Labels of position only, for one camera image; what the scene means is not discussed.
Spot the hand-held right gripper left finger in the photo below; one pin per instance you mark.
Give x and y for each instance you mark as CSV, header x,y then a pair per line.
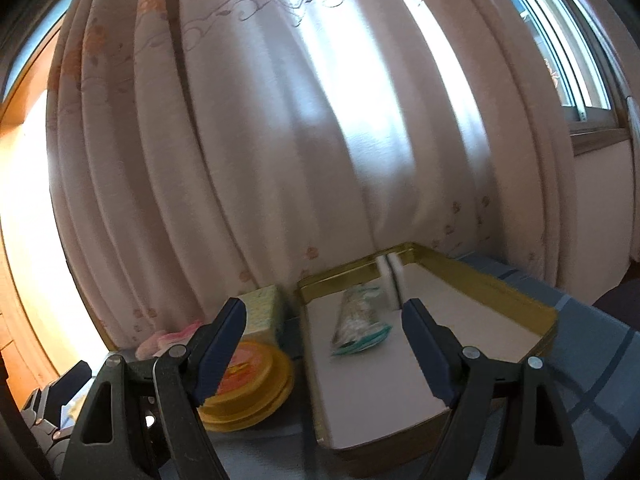
x,y
220,355

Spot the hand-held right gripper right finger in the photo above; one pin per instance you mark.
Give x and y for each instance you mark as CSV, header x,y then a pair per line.
x,y
429,355

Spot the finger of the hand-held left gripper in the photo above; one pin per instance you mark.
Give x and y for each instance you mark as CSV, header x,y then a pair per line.
x,y
75,374

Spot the pink white plush toy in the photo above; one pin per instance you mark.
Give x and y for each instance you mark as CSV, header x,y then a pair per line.
x,y
167,341

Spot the gold tin box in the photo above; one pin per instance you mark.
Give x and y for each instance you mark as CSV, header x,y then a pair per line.
x,y
500,287

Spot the round yellow lidded container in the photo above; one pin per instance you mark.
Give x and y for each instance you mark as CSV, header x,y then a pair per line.
x,y
255,385

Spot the yellow tissue box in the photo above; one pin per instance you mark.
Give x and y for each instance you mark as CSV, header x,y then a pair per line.
x,y
262,310

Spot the green tissue packet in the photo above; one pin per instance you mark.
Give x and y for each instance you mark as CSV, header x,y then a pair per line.
x,y
357,320

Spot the white tube in tray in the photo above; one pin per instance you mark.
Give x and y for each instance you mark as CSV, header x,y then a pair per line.
x,y
398,277

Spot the white cylinder bottles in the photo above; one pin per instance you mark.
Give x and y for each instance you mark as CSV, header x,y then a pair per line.
x,y
382,277

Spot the floral cream curtain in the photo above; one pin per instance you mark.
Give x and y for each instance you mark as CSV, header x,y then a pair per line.
x,y
300,135

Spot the wooden frame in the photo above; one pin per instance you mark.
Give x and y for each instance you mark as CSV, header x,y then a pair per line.
x,y
25,355

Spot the window with white frame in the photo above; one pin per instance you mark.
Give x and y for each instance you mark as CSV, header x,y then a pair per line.
x,y
565,50

